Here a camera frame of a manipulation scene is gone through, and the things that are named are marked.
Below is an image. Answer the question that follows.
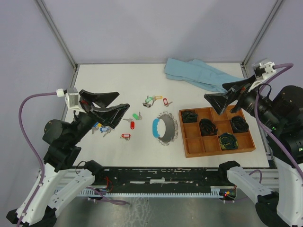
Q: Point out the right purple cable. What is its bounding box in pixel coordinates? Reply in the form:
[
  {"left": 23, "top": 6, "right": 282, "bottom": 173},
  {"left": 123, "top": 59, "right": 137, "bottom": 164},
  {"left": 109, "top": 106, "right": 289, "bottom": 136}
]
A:
[{"left": 233, "top": 62, "right": 303, "bottom": 203}]

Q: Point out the green yellow tag key bunch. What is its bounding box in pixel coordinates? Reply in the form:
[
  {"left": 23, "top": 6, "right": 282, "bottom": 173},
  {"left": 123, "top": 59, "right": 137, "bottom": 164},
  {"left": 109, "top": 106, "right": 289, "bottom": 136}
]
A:
[{"left": 143, "top": 96, "right": 163, "bottom": 108}]

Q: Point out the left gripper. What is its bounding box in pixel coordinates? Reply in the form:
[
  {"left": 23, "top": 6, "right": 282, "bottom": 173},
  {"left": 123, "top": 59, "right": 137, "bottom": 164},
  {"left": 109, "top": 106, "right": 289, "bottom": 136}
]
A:
[{"left": 70, "top": 88, "right": 131, "bottom": 143}]

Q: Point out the red tag key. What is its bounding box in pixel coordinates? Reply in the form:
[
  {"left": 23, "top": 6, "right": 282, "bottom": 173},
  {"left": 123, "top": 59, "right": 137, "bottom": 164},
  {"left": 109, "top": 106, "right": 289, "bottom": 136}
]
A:
[
  {"left": 121, "top": 133, "right": 131, "bottom": 140},
  {"left": 163, "top": 98, "right": 173, "bottom": 107},
  {"left": 123, "top": 118, "right": 135, "bottom": 130}
]

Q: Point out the rolled dark tie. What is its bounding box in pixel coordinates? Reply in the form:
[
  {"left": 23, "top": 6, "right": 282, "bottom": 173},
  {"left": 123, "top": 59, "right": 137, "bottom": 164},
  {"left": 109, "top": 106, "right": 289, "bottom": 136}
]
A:
[{"left": 181, "top": 110, "right": 198, "bottom": 123}]

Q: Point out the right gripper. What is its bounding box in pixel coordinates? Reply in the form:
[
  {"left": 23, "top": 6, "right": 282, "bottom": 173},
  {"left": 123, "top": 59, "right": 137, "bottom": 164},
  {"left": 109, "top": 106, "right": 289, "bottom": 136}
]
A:
[{"left": 205, "top": 72, "right": 285, "bottom": 128}]

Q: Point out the rolled black tie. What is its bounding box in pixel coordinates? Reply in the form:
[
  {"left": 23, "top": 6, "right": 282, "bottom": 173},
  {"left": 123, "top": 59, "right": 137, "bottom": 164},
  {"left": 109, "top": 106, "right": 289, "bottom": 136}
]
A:
[{"left": 230, "top": 115, "right": 249, "bottom": 133}]

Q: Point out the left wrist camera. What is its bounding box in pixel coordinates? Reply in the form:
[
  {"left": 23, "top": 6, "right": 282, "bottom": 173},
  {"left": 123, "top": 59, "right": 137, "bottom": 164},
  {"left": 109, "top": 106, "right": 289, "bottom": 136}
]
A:
[{"left": 56, "top": 87, "right": 85, "bottom": 113}]

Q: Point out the wooden compartment tray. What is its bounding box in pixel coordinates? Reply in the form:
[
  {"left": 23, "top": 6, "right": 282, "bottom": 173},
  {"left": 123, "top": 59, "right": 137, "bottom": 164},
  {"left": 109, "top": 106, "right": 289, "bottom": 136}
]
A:
[{"left": 178, "top": 105, "right": 255, "bottom": 158}]

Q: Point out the coloured tag key bunch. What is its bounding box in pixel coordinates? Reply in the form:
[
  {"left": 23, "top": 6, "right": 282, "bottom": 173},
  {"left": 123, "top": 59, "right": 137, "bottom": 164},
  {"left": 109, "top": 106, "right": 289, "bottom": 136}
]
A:
[{"left": 91, "top": 122, "right": 112, "bottom": 137}]

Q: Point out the rolled orange-dotted tie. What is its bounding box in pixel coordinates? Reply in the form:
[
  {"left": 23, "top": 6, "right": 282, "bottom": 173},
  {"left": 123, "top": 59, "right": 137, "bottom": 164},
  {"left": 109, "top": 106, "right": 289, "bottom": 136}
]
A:
[{"left": 199, "top": 118, "right": 218, "bottom": 136}]

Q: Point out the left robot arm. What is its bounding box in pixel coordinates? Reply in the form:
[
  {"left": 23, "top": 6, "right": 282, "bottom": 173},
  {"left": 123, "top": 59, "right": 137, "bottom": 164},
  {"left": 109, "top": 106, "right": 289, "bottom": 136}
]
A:
[{"left": 6, "top": 87, "right": 130, "bottom": 227}]

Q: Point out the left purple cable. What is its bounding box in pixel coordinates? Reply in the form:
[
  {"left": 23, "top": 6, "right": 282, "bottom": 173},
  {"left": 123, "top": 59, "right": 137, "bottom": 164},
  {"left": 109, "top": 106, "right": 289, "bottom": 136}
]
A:
[{"left": 15, "top": 93, "right": 130, "bottom": 227}]

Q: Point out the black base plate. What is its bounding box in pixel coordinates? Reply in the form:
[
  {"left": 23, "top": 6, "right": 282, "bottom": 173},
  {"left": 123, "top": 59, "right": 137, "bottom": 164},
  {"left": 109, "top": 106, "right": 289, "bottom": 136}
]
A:
[{"left": 92, "top": 166, "right": 234, "bottom": 193}]

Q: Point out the purple cable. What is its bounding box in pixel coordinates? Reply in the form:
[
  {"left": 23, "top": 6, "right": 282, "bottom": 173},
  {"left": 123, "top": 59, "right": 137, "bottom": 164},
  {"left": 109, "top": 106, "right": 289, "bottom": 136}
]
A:
[
  {"left": 15, "top": 93, "right": 130, "bottom": 227},
  {"left": 233, "top": 62, "right": 303, "bottom": 203}
]

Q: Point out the grey cable duct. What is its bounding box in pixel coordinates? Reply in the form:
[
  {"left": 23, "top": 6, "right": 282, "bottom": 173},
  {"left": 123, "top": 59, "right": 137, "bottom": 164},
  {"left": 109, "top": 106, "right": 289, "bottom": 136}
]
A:
[{"left": 79, "top": 184, "right": 223, "bottom": 198}]

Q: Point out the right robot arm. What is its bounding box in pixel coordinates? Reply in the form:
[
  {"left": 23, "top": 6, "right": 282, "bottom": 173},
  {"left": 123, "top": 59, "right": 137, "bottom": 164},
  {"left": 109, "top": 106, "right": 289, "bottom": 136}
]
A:
[{"left": 204, "top": 77, "right": 303, "bottom": 227}]

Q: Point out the light blue cloth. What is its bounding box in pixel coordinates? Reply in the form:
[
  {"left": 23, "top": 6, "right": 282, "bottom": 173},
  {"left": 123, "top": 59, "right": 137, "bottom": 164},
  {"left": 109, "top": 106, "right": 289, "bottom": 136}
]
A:
[{"left": 164, "top": 58, "right": 241, "bottom": 93}]

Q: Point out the rolled blue-yellow tie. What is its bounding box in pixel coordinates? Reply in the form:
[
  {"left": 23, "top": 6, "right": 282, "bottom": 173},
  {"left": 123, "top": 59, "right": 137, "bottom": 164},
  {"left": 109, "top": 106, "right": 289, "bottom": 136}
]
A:
[{"left": 219, "top": 132, "right": 239, "bottom": 150}]

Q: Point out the large keyring holder blue handle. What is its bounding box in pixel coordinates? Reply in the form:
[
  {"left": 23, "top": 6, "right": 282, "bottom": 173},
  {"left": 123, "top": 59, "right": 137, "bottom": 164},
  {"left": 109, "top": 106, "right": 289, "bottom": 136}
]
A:
[{"left": 152, "top": 112, "right": 178, "bottom": 146}]

